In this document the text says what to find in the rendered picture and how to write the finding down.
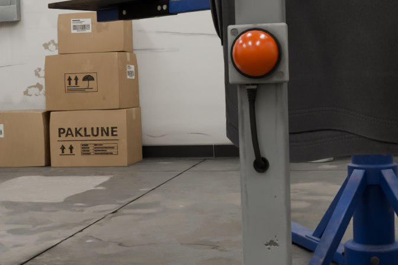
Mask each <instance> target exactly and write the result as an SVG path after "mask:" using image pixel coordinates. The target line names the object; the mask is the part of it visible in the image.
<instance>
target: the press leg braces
mask: <svg viewBox="0 0 398 265"><path fill-rule="evenodd" d="M366 185H367V172H366V171H365V170H357V169H354V171H353V172H352V175H351V177H350V178H349V180H348V177H346V179H345V181H344V182H343V184H342V186H341V188H340V189H339V191H338V192H337V194H336V196H335V197H334V199H333V201H332V203H331V204H330V206H329V207H328V209H327V211H326V212H325V214H324V216H323V218H322V219H321V221H320V222H319V224H318V226H317V227H316V229H315V231H314V233H313V234H309V235H305V237H308V238H310V239H312V240H315V241H317V242H319V243H318V245H317V247H316V249H315V251H314V254H313V256H312V258H311V260H310V262H309V264H308V265H330V264H331V261H332V259H333V257H334V255H335V253H336V251H337V249H338V246H339V244H340V242H341V240H342V237H343V236H344V233H345V231H346V229H347V227H348V224H349V222H350V220H351V218H352V216H353V214H354V212H355V209H356V207H357V205H358V203H359V201H360V199H361V197H362V194H363V192H364V190H365V188H366ZM380 186H381V188H382V190H383V191H384V193H385V195H386V196H387V199H388V200H389V202H390V204H391V206H392V207H393V209H394V211H395V213H396V215H397V217H398V179H397V177H396V175H395V174H394V172H393V170H392V169H387V170H381V171H380Z"/></svg>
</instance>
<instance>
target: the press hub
mask: <svg viewBox="0 0 398 265"><path fill-rule="evenodd" d="M354 169H357V170H365V171H366V172H367V185H366V188H365V190H364V192H363V194H362V197H361V199H360V201H359V203H358V205H357V207H356V209H355V212H354V214H353V239H350V240H348V241H347V242H345V244H344V249H342V256H344V259H345V265H398V240H395V228H394V209H393V207H392V206H391V204H390V202H389V200H388V199H387V196H386V195H385V193H384V191H383V190H382V188H381V186H380V171H381V170H387V169H392V170H393V172H394V174H395V175H396V177H397V179H398V164H397V163H394V162H393V154H366V155H352V156H351V163H348V180H349V178H350V177H351V175H352V172H353V171H354Z"/></svg>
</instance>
